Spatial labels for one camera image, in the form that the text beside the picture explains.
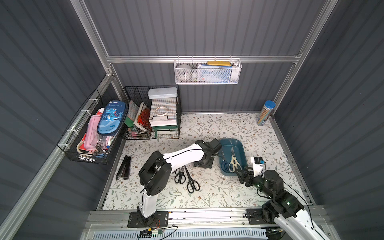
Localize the blue handled scissors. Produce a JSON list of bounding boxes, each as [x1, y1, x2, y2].
[[219, 152, 229, 173]]

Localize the teal plastic storage box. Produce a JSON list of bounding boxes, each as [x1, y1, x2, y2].
[[218, 139, 248, 177]]

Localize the cream yellow kitchen scissors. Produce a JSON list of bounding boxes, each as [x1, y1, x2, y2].
[[228, 147, 242, 173]]

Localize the large black scissors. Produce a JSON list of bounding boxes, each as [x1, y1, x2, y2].
[[184, 166, 201, 194]]

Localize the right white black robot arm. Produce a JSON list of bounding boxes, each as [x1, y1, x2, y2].
[[236, 169, 329, 240]]

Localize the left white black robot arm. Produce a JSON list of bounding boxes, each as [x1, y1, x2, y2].
[[138, 139, 222, 219]]

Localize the white pencil box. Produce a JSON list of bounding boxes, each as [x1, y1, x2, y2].
[[148, 87, 178, 100]]

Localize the checkered notebook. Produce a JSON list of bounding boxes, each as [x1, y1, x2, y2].
[[149, 97, 177, 127]]

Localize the colored pencil tube blue lid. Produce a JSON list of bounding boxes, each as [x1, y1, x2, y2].
[[257, 101, 276, 126]]

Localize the red notebook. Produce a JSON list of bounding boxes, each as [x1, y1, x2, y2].
[[138, 108, 151, 127]]

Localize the blue white packet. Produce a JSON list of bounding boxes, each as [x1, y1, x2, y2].
[[197, 65, 232, 84]]

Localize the white tape roll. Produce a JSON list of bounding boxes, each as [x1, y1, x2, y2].
[[175, 64, 192, 82]]

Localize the yellow item in basket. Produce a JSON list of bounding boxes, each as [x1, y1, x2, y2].
[[207, 61, 232, 67]]

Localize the black stapler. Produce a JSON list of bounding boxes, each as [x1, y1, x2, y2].
[[116, 156, 132, 181]]

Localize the blue dinosaur pencil case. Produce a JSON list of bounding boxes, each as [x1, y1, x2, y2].
[[97, 100, 127, 136]]

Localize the pink pencil case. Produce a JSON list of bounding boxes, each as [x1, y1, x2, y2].
[[84, 114, 102, 151]]

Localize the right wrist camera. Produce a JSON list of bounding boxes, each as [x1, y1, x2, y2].
[[251, 157, 266, 178]]

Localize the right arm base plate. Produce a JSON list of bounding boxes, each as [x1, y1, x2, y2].
[[245, 209, 281, 225]]

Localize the black wire desk organizer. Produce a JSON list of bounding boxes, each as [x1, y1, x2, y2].
[[124, 86, 182, 140]]

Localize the white wire wall basket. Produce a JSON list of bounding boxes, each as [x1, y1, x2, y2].
[[174, 58, 243, 85]]

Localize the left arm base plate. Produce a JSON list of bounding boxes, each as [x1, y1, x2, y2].
[[127, 211, 169, 229]]

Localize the black wire side basket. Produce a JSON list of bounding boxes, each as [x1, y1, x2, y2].
[[58, 90, 128, 165]]

